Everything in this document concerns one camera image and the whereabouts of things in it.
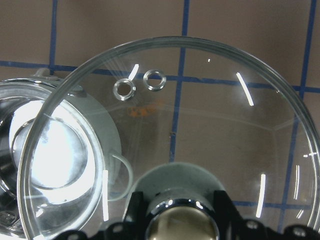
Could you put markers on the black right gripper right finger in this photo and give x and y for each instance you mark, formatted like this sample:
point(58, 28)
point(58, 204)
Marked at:
point(232, 226)

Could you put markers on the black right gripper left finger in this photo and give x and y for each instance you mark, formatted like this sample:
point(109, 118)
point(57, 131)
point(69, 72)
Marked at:
point(131, 227)

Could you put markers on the glass pot lid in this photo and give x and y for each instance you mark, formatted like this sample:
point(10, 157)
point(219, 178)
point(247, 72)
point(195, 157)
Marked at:
point(179, 195)

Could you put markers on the pale green cooking pot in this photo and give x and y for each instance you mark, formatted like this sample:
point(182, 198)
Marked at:
point(77, 168)

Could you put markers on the brown paper table mat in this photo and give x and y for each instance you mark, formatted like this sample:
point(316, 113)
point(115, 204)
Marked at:
point(160, 25)

